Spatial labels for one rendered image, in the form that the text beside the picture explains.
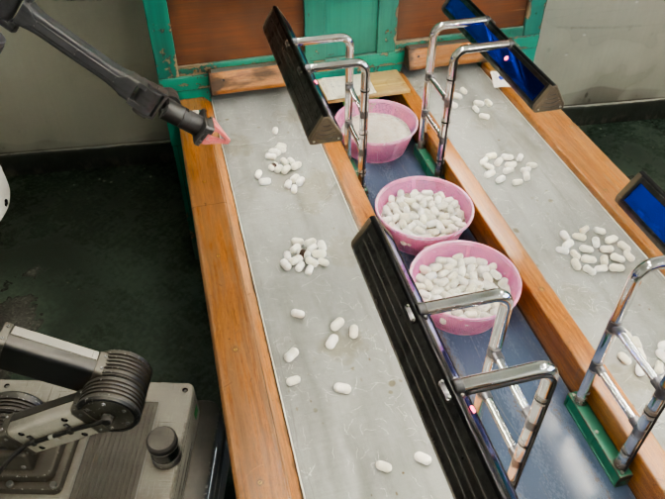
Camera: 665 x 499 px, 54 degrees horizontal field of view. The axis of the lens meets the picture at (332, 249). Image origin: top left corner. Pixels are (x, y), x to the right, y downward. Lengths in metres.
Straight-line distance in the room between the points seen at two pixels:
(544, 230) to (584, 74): 1.88
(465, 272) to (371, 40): 0.99
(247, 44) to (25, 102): 1.35
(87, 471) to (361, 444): 0.68
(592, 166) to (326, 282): 0.89
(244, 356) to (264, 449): 0.23
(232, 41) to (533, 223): 1.11
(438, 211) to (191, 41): 0.96
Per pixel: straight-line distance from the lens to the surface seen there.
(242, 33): 2.23
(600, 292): 1.70
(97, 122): 3.28
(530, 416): 1.11
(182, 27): 2.20
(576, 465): 1.46
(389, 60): 2.38
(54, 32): 1.78
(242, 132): 2.13
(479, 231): 1.81
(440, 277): 1.63
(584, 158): 2.08
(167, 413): 1.73
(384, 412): 1.37
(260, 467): 1.28
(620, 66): 3.69
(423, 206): 1.83
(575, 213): 1.90
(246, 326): 1.48
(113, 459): 1.69
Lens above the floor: 1.88
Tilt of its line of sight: 43 degrees down
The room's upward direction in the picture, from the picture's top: straight up
